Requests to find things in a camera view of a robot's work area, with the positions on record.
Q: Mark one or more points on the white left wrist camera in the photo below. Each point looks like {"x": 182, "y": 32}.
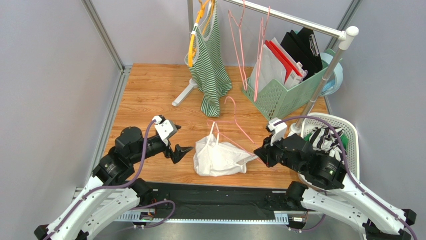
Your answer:
{"x": 163, "y": 127}

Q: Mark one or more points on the white tank top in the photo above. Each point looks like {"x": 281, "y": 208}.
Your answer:
{"x": 216, "y": 158}

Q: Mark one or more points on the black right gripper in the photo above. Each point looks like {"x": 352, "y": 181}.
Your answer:
{"x": 270, "y": 154}

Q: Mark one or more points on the green garment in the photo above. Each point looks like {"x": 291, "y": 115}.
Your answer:
{"x": 347, "y": 139}

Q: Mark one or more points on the black folder with clip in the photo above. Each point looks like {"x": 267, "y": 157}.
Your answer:
{"x": 303, "y": 48}

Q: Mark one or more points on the green plastic basket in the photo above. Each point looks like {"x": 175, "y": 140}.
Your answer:
{"x": 275, "y": 101}

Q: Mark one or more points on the green striped tank top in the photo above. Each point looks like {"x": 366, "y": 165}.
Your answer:
{"x": 208, "y": 71}

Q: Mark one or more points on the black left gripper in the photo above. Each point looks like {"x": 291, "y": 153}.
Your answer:
{"x": 180, "y": 152}

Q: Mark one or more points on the white paper box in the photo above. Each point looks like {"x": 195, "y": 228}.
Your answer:
{"x": 293, "y": 80}

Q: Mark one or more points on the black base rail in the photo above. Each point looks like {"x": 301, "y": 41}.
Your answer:
{"x": 220, "y": 203}

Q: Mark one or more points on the black white striped garment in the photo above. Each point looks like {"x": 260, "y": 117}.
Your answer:
{"x": 326, "y": 138}

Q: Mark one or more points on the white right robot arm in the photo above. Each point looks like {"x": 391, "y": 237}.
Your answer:
{"x": 367, "y": 213}

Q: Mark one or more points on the pink wire hanger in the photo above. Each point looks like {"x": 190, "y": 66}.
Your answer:
{"x": 240, "y": 57}
{"x": 261, "y": 40}
{"x": 235, "y": 122}

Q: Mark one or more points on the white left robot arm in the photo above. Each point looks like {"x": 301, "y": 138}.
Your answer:
{"x": 115, "y": 186}

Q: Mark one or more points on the red folder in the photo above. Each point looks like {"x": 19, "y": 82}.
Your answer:
{"x": 285, "y": 60}

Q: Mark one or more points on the grey translucent folder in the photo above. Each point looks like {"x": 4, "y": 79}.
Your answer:
{"x": 271, "y": 68}

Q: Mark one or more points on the white laundry basket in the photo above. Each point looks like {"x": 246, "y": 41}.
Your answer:
{"x": 336, "y": 145}

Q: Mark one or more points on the light blue round object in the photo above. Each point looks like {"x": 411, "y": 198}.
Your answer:
{"x": 336, "y": 79}

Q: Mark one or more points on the yellow plastic hanger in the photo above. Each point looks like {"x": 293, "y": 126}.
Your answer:
{"x": 206, "y": 7}

